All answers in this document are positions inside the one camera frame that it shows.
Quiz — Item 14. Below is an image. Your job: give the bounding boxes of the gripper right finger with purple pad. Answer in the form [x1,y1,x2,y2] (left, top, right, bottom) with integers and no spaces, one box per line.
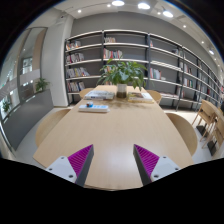
[133,144,180,185]

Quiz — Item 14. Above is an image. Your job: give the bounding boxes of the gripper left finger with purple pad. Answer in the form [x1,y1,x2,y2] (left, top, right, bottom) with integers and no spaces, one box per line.
[46,145,94,186]

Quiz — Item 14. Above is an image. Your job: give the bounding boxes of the blue and red charger plug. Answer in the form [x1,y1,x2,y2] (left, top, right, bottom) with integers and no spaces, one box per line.
[86,101,94,107]

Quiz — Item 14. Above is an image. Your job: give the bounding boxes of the wooden chair near right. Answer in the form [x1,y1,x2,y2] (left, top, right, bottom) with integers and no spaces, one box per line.
[167,113,198,156]

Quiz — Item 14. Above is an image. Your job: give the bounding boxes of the wooden chair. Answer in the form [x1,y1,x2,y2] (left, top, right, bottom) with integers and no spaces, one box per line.
[148,90,162,103]
[79,88,94,99]
[35,109,69,146]
[167,113,198,156]

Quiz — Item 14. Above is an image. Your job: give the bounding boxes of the wooden chair near left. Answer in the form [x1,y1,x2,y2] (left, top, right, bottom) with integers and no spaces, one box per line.
[35,109,69,146]

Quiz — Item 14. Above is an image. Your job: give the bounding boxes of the white power strip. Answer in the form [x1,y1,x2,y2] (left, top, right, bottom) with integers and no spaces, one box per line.
[78,105,109,113]

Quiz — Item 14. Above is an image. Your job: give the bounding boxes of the wooden chair far right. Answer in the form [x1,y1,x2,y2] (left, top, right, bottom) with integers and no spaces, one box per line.
[148,90,162,103]

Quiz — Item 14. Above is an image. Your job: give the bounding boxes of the stack of books right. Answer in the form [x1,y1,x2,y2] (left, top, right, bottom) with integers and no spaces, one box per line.
[128,92,153,103]

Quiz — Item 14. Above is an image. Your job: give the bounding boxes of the stack of books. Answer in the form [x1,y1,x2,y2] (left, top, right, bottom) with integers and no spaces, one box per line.
[128,92,153,103]
[84,90,115,100]

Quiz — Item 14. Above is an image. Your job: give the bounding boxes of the wooden chair far left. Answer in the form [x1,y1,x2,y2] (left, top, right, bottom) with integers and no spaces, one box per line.
[79,88,94,99]

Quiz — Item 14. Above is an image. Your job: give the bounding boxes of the wooden chairs at right edge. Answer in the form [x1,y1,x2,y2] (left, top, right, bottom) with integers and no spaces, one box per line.
[196,100,224,156]

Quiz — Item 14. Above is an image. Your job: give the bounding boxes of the stack of books left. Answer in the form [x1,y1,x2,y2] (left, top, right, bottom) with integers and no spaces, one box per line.
[84,90,115,100]

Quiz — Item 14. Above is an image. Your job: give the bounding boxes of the small plant by window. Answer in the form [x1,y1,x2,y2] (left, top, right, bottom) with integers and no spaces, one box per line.
[35,78,49,92]

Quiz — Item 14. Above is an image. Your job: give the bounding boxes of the large grey bookshelf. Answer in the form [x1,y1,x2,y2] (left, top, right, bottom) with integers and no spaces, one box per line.
[64,29,222,110]

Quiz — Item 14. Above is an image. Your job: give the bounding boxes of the green potted plant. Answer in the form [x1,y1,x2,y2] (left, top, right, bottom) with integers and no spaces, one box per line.
[98,58,147,98]

